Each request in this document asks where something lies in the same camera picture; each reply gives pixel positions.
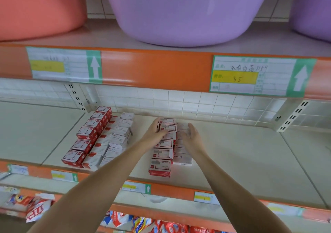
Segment large label with green arrow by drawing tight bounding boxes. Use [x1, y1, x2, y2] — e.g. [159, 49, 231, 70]
[27, 46, 103, 83]
[209, 55, 317, 97]

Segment pile of small colourful packets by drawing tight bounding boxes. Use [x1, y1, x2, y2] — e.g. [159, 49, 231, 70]
[0, 186, 228, 233]

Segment small price label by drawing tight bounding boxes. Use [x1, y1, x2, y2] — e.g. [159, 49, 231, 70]
[8, 164, 29, 175]
[266, 203, 306, 218]
[194, 190, 220, 205]
[51, 170, 79, 182]
[121, 181, 152, 195]

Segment person's right hand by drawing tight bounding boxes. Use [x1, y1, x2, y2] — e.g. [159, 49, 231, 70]
[181, 123, 209, 156]

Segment person's left forearm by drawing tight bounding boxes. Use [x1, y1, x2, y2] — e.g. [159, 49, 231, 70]
[28, 141, 158, 233]

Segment person's right forearm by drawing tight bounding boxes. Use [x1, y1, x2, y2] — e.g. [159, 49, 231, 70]
[194, 150, 293, 233]

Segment white perforated shelf upright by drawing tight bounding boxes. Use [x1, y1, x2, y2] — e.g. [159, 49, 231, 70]
[64, 83, 89, 113]
[277, 101, 310, 133]

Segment orange plastic basin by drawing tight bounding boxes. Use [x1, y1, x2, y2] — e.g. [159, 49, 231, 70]
[0, 0, 88, 42]

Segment person's left hand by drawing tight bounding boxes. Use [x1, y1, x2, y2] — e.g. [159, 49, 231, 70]
[140, 117, 168, 148]

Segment purple plastic basin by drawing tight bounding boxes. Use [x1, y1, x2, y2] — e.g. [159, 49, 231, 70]
[291, 0, 331, 42]
[102, 0, 275, 47]

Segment white shelf with orange edges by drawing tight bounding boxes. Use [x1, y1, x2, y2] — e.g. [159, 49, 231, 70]
[0, 21, 331, 233]

